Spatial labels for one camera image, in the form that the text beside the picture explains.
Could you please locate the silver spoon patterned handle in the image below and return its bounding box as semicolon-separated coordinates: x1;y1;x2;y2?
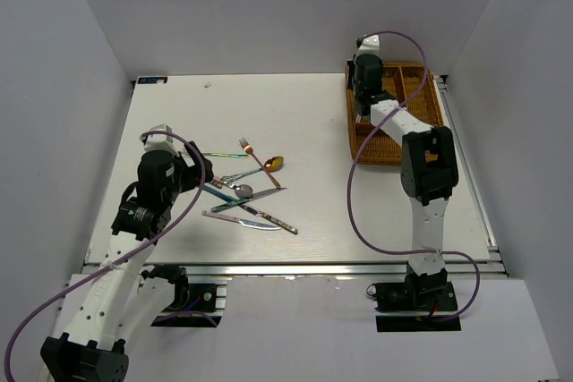
211;176;253;199

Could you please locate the iridescent rainbow fork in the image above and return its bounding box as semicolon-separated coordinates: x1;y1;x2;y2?
202;152;249;159

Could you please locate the rose gold fork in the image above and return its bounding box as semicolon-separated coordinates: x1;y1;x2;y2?
238;138;281;189

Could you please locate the gold bowl iridescent spoon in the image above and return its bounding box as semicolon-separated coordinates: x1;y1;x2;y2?
220;156;285;183

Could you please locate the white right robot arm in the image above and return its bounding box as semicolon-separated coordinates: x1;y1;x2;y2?
349;54;458;310

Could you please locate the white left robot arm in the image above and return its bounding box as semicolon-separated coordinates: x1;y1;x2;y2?
40;132;213;381

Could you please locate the woven wicker cutlery tray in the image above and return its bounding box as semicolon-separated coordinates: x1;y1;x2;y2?
345;61;444;166

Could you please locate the blue label sticker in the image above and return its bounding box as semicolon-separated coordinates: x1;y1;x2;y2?
137;77;168;85

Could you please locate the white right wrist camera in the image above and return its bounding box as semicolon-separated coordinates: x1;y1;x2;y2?
356;34;381;55

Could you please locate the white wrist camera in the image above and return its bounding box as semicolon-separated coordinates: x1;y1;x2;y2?
140;123;178;157
356;34;381;55

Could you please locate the serrated knife teal handle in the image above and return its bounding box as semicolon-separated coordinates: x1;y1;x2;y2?
210;188;286;213

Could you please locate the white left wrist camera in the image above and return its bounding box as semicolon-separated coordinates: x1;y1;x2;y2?
140;123;178;157

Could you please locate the pink handled table knife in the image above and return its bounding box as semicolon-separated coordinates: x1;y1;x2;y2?
201;210;279;231

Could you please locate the patterned handle table knife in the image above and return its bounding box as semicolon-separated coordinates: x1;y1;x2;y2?
240;204;299;235

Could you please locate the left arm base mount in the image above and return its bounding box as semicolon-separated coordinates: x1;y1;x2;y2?
141;265;222;328

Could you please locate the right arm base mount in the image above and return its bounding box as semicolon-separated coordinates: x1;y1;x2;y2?
365;282;461;333

